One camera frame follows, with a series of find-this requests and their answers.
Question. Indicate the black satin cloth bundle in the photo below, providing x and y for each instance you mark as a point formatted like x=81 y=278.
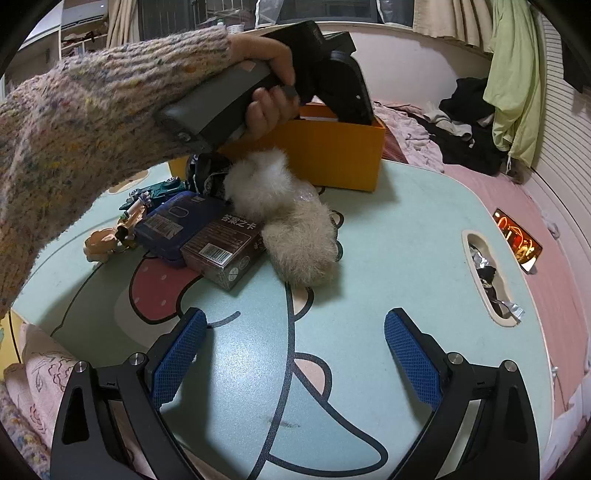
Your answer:
x=205 y=168

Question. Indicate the grey crumpled garment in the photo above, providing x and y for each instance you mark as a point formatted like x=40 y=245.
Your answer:
x=445 y=122

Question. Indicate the green toy car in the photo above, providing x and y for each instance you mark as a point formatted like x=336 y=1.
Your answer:
x=159 y=189

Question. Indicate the small silver foil wrapper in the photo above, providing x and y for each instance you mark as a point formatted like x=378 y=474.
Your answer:
x=510 y=310

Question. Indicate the small black item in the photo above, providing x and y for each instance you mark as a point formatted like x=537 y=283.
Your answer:
x=488 y=281

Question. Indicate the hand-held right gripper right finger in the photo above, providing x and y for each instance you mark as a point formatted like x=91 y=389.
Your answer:
x=413 y=364

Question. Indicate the blue metal tin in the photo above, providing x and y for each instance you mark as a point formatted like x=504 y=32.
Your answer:
x=171 y=226

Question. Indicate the person's left forearm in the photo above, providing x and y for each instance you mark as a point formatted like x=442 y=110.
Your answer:
x=92 y=129

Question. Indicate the black hanging garment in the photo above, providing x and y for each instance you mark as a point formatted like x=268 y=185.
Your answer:
x=575 y=60

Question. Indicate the person's left hand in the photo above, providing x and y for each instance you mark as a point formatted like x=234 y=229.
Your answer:
x=270 y=115

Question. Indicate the light green hanging garment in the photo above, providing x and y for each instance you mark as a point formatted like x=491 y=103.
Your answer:
x=512 y=83

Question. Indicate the pink printed cloth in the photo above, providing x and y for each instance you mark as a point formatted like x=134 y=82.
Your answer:
x=41 y=369

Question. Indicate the beige curtain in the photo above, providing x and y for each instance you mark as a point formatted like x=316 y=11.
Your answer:
x=127 y=21
x=452 y=21

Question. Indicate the white fluffy pom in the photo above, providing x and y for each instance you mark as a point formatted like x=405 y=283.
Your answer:
x=258 y=182

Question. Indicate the clear plastic wrapped bundle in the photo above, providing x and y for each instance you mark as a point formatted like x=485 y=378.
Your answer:
x=304 y=191

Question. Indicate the smartphone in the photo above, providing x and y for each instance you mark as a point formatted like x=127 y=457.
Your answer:
x=519 y=240

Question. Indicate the orange cardboard box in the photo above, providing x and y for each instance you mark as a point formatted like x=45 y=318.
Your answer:
x=332 y=157

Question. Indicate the beige fluffy pom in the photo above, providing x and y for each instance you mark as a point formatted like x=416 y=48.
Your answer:
x=300 y=244

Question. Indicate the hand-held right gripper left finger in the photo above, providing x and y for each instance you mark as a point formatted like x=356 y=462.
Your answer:
x=178 y=360

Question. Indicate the pile of black clothes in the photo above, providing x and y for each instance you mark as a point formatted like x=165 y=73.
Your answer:
x=461 y=147

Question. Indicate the brown card box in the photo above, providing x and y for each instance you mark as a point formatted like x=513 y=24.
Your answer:
x=221 y=249

